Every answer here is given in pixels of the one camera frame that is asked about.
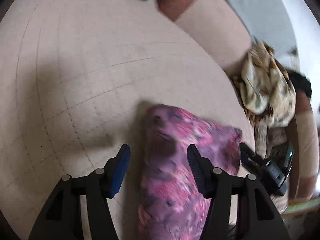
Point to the purple floral cloth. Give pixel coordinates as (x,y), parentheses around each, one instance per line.
(171,206)

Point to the striped brown quilt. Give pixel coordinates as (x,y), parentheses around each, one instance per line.
(266,138)

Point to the beige floral blanket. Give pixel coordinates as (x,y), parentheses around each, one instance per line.
(266,92)

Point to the black garment on backrest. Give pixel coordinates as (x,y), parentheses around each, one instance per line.
(300,82)

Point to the pink quilted mattress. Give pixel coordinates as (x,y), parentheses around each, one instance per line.
(76,79)

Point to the grey pillow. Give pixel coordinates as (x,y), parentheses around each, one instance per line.
(268,21)

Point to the pink brown bolster cushion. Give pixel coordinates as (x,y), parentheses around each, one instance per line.
(215,26)

